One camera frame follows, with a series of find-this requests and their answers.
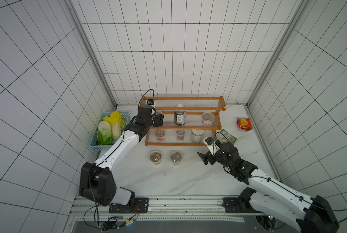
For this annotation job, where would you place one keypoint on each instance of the red snack bag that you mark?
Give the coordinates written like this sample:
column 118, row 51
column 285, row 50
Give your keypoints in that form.
column 244, row 124

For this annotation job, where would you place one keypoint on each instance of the yellow white napa cabbage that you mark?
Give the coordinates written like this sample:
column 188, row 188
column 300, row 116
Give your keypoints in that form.
column 117, row 124

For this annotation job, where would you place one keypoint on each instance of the yellow label seed jar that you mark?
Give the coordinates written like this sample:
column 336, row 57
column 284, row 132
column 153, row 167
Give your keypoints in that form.
column 155, row 157

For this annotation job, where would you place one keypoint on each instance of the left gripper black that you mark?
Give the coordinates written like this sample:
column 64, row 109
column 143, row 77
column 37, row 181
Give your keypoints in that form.
column 158, row 121

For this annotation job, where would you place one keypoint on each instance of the green snack packet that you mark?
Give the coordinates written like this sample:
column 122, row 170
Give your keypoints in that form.
column 223, row 136

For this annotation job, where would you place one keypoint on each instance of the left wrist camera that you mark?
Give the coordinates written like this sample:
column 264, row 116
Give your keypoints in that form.
column 150, row 102

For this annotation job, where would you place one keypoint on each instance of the dark green tin can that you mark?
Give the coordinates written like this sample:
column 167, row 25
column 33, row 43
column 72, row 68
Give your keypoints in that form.
column 180, row 117

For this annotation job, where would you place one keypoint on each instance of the green label seed jar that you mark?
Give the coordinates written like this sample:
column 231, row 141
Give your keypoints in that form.
column 176, row 158

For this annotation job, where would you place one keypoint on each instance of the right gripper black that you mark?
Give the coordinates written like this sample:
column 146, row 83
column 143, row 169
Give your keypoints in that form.
column 210, row 158

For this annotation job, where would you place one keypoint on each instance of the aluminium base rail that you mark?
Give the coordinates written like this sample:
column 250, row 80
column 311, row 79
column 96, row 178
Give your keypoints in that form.
column 186, row 214

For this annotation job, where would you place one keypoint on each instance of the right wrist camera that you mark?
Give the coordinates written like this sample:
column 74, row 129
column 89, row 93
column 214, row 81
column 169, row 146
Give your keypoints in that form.
column 211, row 144

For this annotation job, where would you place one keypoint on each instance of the small red jar bottom left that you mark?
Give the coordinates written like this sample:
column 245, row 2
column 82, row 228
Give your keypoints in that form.
column 160, row 134

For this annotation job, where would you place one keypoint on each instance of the small red jar bottom middle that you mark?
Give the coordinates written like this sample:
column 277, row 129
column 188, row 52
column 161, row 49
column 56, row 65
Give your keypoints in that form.
column 180, row 134

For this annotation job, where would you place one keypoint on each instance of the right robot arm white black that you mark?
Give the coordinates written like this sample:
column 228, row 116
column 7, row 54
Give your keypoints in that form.
column 269, row 196

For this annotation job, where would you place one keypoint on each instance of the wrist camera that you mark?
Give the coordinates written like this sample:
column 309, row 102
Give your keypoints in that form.
column 150, row 102
column 211, row 144

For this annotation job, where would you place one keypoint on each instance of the green white napa cabbage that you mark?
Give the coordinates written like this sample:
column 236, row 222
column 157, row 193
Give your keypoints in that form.
column 104, row 133

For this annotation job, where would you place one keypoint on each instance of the wooden three-tier shelf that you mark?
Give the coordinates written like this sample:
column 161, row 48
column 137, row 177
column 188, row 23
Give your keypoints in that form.
column 194, row 106

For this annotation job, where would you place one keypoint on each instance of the small red jar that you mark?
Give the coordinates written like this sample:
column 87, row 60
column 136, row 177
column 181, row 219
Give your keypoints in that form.
column 180, row 134
column 160, row 134

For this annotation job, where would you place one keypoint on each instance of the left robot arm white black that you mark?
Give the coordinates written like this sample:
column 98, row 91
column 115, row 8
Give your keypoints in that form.
column 97, row 182

